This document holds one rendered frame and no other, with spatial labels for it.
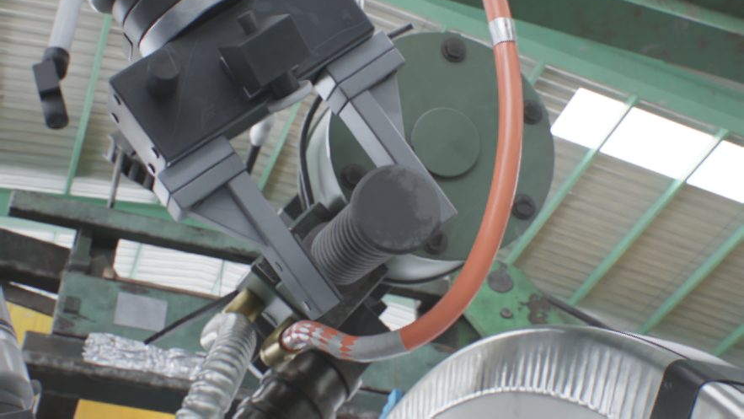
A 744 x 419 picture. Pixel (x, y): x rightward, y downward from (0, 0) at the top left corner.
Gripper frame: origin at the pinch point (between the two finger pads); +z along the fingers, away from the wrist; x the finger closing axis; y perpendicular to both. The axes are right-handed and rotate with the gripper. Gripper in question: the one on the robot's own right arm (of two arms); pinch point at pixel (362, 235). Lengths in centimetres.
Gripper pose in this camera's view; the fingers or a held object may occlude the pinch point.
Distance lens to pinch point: 57.2
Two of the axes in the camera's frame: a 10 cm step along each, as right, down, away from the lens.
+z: 5.9, 8.1, -0.5
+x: 7.7, -5.4, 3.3
